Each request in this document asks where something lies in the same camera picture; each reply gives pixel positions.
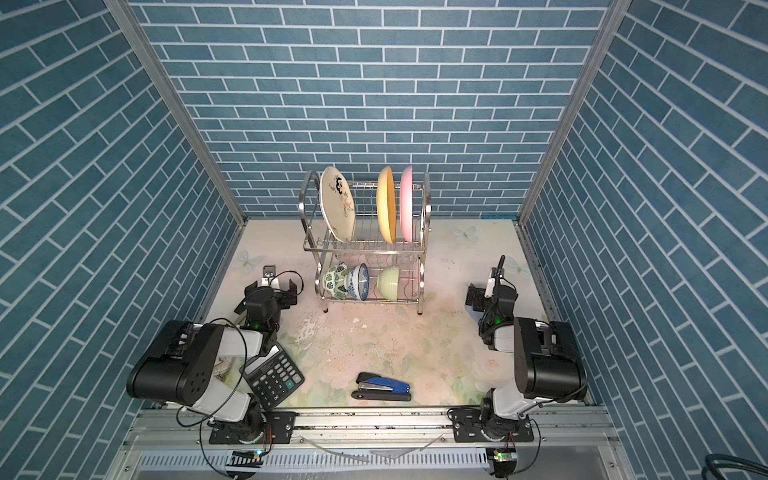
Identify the green leaf pattern bowl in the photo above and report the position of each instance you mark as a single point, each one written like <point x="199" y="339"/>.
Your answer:
<point x="335" y="281"/>

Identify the pink plate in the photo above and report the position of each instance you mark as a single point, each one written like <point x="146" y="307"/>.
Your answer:
<point x="406" y="204"/>

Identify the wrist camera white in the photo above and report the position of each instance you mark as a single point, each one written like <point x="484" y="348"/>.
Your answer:
<point x="493" y="281"/>
<point x="269" y="274"/>

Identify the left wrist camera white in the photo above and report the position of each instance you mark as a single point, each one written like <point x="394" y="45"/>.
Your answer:
<point x="269" y="274"/>

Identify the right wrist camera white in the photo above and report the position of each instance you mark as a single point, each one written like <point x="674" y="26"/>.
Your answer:
<point x="493" y="281"/>

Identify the aluminium front rail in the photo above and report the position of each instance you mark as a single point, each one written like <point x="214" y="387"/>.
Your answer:
<point x="401" y="427"/>

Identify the blue black stapler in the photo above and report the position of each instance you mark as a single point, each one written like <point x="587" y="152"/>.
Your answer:
<point x="374" y="387"/>

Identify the light green bowl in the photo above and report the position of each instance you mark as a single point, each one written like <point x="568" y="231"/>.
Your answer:
<point x="388" y="283"/>

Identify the white plate with painted design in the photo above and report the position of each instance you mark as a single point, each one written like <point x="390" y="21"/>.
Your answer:
<point x="337" y="204"/>

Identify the steel two-tier dish rack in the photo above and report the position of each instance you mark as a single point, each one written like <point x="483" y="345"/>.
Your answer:
<point x="367" y="245"/>

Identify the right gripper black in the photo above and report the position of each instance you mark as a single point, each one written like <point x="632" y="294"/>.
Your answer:
<point x="495" y="302"/>

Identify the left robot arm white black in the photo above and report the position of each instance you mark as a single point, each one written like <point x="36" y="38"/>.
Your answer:
<point x="178" y="366"/>

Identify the blue floral white bowl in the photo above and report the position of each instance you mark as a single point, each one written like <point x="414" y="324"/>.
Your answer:
<point x="358" y="282"/>

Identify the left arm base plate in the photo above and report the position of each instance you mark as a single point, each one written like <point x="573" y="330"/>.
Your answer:
<point x="276" y="427"/>

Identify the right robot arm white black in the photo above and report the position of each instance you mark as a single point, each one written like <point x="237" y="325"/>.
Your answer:
<point x="547" y="363"/>

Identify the yellow plate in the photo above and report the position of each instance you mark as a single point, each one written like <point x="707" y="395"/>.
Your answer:
<point x="385" y="203"/>

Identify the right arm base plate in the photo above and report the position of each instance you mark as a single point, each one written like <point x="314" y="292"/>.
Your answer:
<point x="472" y="424"/>

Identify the black calculator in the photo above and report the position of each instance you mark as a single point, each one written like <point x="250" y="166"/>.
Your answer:
<point x="272" y="378"/>

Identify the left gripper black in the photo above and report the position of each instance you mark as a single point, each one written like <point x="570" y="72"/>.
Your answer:
<point x="264" y="298"/>

